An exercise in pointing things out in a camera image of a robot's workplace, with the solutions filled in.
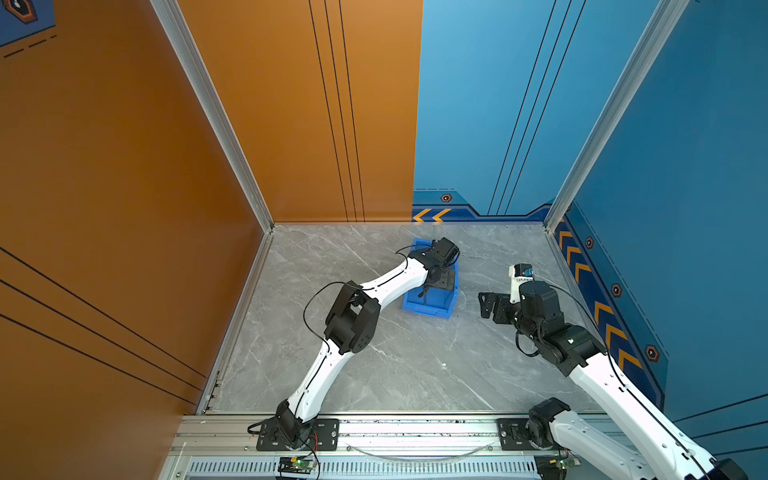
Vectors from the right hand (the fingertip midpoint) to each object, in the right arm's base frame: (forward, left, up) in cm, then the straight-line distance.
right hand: (491, 296), depth 78 cm
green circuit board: (-34, +48, -19) cm, 62 cm away
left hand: (+16, +11, -13) cm, 24 cm away
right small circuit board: (-34, -14, -19) cm, 41 cm away
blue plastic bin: (+9, +13, -18) cm, 24 cm away
